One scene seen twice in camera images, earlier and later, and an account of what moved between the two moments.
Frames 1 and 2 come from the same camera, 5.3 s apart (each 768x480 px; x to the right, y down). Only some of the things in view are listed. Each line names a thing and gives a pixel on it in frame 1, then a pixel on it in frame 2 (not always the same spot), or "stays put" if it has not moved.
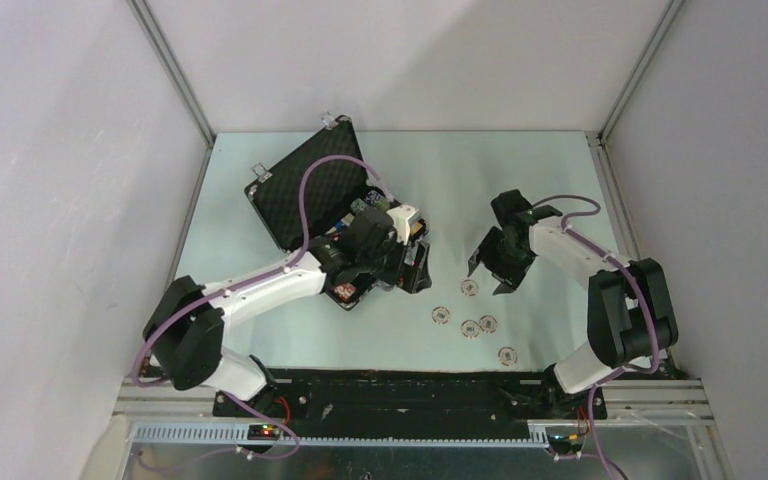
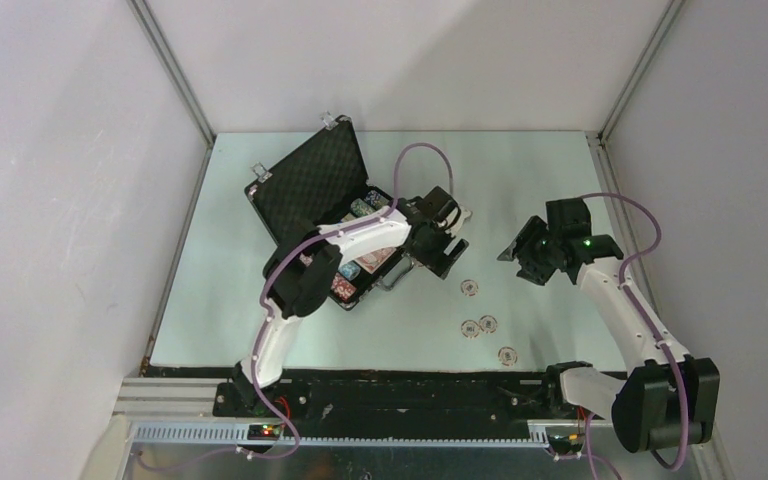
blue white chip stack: [373, 197] stays put
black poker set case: [334, 188] stays put
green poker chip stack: [357, 205] stays put
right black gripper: [510, 278] to [521, 249]
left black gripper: [415, 276] to [443, 263]
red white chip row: [345, 291] stays put
